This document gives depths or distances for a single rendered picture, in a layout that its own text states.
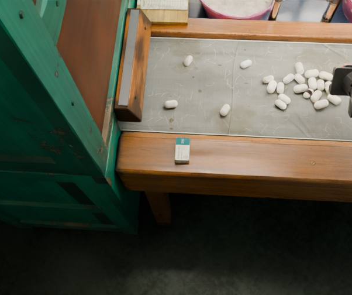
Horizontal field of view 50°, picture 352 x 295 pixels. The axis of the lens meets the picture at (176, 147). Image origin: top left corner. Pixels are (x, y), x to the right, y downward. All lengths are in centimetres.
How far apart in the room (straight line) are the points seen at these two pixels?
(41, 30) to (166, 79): 60
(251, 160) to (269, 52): 34
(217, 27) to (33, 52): 73
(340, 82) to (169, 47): 47
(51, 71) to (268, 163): 59
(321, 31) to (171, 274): 107
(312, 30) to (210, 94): 35
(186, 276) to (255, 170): 81
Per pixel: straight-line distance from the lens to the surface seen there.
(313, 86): 107
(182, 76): 106
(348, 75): 94
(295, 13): 132
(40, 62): 50
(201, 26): 113
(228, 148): 94
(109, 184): 90
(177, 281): 163
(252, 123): 100
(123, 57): 96
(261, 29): 114
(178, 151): 91
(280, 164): 95
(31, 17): 48
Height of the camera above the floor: 163
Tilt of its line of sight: 68 degrees down
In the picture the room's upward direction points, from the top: 4 degrees counter-clockwise
